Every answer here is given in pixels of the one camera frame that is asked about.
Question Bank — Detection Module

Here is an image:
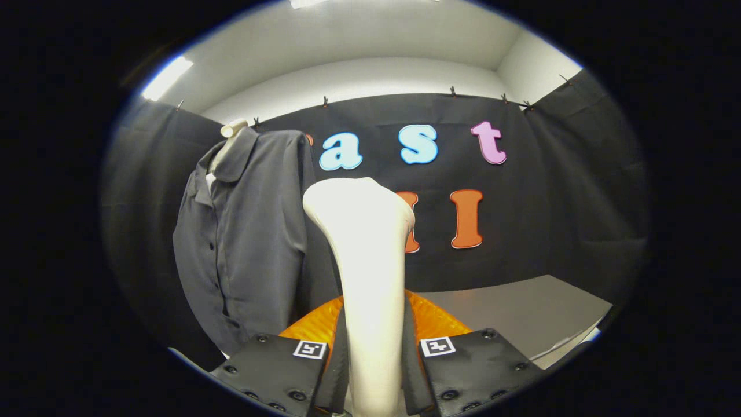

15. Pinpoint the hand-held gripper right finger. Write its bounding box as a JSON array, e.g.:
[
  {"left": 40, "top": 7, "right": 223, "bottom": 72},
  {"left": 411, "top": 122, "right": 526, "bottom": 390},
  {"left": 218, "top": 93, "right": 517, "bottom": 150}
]
[{"left": 402, "top": 290, "right": 545, "bottom": 417}]

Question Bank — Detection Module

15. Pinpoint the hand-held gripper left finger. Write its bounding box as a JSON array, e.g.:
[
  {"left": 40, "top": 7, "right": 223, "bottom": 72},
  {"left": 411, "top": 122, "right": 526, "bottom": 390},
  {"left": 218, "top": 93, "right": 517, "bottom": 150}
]
[{"left": 210, "top": 295, "right": 351, "bottom": 417}]

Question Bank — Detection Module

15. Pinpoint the dark grey button shirt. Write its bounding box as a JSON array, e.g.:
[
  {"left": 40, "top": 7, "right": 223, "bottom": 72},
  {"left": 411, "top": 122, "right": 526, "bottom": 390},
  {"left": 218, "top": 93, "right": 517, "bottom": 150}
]
[{"left": 173, "top": 128, "right": 342, "bottom": 357}]

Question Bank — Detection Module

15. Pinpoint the white garment steamer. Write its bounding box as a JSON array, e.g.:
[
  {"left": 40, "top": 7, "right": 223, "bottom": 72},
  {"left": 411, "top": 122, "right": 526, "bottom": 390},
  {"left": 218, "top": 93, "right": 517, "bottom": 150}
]
[{"left": 302, "top": 177, "right": 416, "bottom": 417}]

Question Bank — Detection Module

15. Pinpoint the cream clothes hanger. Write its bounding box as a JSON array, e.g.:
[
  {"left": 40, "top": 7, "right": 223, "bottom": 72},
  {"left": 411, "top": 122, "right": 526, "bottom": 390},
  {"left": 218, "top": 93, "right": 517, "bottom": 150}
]
[{"left": 206, "top": 118, "right": 250, "bottom": 193}]

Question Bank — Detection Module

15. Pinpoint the grey cabinet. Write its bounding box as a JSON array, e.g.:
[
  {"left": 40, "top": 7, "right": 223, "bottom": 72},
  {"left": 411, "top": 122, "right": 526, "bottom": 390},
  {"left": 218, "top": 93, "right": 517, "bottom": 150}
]
[{"left": 417, "top": 274, "right": 613, "bottom": 371}]

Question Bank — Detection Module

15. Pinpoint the black backdrop cloth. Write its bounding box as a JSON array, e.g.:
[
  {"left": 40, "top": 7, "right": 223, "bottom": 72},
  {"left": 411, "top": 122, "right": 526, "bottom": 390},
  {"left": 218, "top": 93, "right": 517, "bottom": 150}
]
[{"left": 101, "top": 69, "right": 650, "bottom": 371}]

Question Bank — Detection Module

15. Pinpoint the narrow ceiling light strip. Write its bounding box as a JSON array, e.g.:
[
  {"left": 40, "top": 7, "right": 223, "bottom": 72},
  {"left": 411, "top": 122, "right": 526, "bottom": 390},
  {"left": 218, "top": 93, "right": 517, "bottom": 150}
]
[{"left": 141, "top": 56, "right": 195, "bottom": 103}]

